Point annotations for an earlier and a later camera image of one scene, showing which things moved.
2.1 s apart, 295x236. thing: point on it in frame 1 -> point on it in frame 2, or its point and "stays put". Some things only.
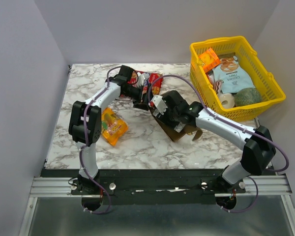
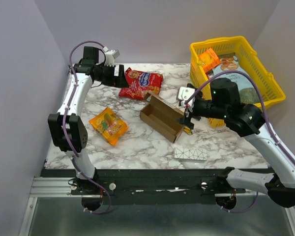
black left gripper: (141, 102) -> (115, 81)
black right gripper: (164, 116) -> (188, 117)
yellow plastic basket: (264, 80) stays put
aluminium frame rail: (261, 186) stays put
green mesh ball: (248, 96) stays put
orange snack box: (209, 60) stays put
